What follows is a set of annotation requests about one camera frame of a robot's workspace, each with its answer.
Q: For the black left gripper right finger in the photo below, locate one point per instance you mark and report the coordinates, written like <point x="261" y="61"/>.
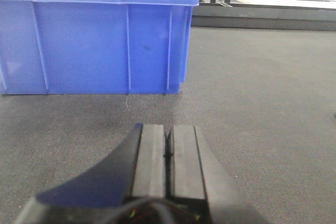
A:
<point x="200" y="183"/>

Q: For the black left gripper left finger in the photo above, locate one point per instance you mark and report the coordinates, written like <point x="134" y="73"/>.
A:
<point x="134" y="169"/>

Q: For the blue plastic crate on conveyor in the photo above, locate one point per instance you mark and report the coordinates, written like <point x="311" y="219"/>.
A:
<point x="94" y="46"/>

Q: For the black conveyor side rail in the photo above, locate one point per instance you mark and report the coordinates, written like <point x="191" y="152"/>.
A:
<point x="263" y="17"/>

